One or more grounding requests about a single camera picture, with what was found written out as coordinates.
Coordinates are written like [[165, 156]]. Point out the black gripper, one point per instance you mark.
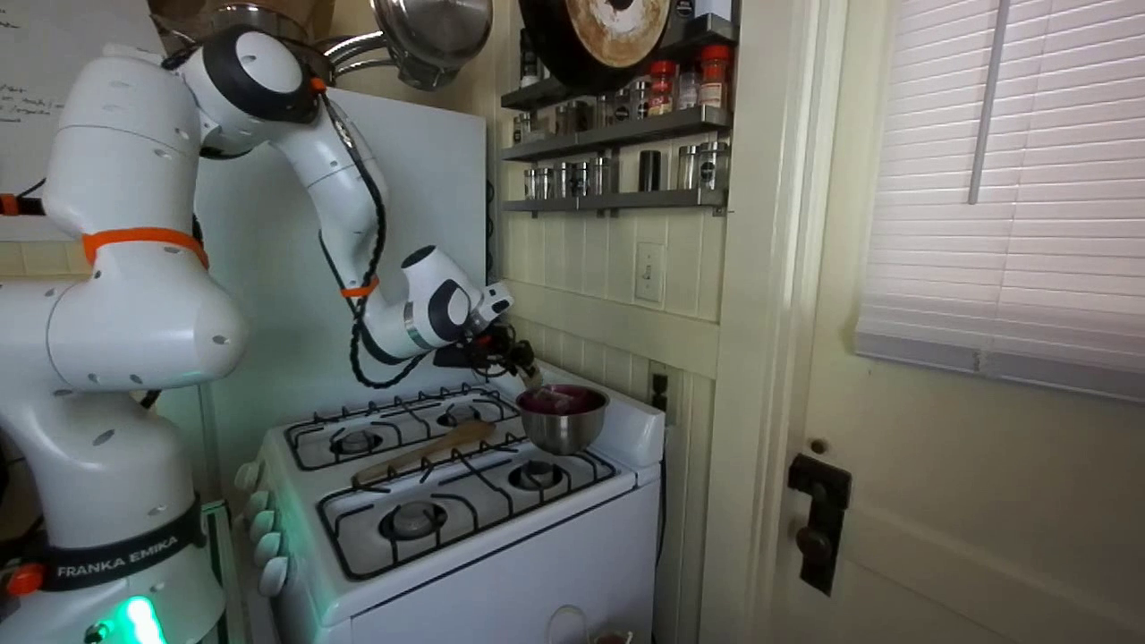
[[475, 345]]

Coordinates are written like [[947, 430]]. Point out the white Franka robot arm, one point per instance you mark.
[[94, 476]]

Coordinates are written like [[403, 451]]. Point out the dark small spice jar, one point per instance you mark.
[[650, 168]]

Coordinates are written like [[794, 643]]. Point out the red spice jar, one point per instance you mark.
[[663, 87], [712, 75]]

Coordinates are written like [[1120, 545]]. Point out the wooden spatula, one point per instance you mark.
[[424, 451]]

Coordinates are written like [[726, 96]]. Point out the black double burner grate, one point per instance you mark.
[[394, 420], [471, 501]]

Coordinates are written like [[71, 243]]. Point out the large white panel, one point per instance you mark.
[[450, 201]]

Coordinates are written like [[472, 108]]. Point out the white gas stove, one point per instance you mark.
[[502, 575]]

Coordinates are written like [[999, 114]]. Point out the white stove knob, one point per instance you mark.
[[261, 519], [270, 550], [276, 575], [249, 475]]

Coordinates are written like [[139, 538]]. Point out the grey metal pole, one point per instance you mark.
[[207, 440]]

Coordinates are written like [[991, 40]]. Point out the black hanging frying pan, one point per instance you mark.
[[608, 31]]

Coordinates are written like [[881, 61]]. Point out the black door lock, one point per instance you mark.
[[821, 519]]

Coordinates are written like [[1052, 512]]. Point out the cream door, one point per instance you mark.
[[976, 512]]

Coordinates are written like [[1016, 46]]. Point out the white window blind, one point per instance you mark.
[[1013, 201]]

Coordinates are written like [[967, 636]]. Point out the white blind wand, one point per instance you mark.
[[986, 108]]

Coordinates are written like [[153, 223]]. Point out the whiteboard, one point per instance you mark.
[[29, 73]]

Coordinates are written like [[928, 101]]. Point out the black wall outlet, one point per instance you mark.
[[658, 390]]

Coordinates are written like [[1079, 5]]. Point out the wall power outlet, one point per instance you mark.
[[646, 273]]

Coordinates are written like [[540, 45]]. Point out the metal wall spice rack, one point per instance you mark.
[[631, 129]]

